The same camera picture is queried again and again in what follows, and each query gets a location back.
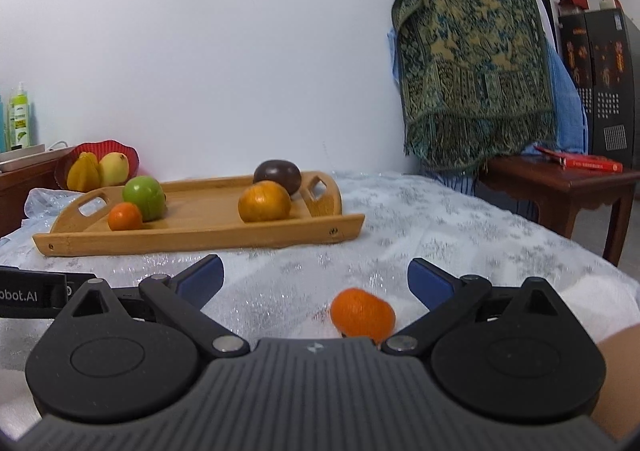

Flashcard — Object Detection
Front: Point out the blue spray bottle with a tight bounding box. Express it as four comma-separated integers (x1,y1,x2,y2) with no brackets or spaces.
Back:
0,98,8,153

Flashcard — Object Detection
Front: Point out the yellow mango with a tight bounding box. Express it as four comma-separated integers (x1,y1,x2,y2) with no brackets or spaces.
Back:
99,152,129,187

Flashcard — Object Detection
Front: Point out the large yellow orange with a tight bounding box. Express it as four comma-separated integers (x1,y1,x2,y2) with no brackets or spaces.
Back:
238,180,292,223

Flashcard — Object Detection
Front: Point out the yellow starfruit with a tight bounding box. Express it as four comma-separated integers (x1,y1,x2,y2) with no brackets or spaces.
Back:
66,152,101,192

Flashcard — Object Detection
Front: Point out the red fruit bowl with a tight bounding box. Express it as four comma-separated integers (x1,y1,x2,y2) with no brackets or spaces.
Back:
53,139,141,192

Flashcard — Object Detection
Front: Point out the wooden bamboo tray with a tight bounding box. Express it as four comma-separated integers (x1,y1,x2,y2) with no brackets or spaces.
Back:
32,171,364,257

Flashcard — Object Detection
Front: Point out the green spray bottle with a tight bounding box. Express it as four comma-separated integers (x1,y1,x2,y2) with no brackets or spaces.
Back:
10,83,30,150

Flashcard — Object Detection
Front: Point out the red book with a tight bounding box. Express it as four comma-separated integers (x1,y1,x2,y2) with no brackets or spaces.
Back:
535,146,624,174

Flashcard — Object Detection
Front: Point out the green apple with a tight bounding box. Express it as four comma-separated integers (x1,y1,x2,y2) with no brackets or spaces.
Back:
122,176,166,223

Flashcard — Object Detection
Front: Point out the brown wooden cabinet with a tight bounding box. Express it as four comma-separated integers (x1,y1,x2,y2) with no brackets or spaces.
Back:
0,159,60,235

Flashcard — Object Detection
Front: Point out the small orange tangerine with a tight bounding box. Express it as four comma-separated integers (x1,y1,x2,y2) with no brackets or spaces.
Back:
330,287,396,344

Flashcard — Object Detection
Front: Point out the black cabinet with lights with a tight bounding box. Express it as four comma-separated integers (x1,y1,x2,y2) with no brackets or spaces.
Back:
559,8,639,170

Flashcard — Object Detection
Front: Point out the dark wooden side table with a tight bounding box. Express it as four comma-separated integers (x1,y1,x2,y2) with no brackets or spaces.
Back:
480,156,639,266

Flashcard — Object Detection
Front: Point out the green patterned fringed shawl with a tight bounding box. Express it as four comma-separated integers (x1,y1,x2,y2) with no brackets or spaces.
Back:
392,0,556,172

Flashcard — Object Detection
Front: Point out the white snowflake tablecloth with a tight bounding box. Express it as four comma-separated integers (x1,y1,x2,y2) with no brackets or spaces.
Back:
0,169,640,427

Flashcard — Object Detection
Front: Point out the dark purple passion fruit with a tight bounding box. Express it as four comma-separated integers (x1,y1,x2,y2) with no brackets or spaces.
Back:
253,160,302,196

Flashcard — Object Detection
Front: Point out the person's right hand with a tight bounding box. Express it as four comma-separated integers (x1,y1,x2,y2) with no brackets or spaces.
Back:
591,325,640,439

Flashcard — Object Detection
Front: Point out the orange tangerine on tray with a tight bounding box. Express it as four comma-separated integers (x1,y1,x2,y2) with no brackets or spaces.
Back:
107,202,143,231

